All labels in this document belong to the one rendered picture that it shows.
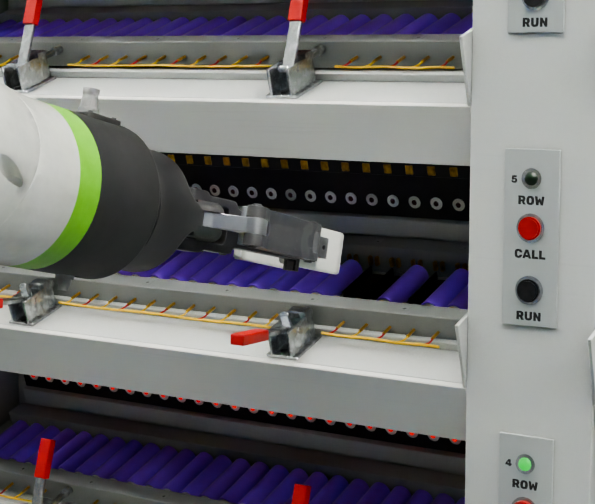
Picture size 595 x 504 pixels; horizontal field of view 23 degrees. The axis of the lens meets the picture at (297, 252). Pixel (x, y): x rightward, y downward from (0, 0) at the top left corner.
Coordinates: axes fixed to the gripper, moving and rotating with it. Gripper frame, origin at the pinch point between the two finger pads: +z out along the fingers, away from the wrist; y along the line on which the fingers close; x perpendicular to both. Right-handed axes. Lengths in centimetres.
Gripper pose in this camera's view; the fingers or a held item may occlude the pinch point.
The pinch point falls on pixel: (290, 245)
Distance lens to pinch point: 102.5
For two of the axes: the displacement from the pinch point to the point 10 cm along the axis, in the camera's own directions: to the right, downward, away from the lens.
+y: -8.4, -0.8, 5.4
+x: -1.3, 9.9, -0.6
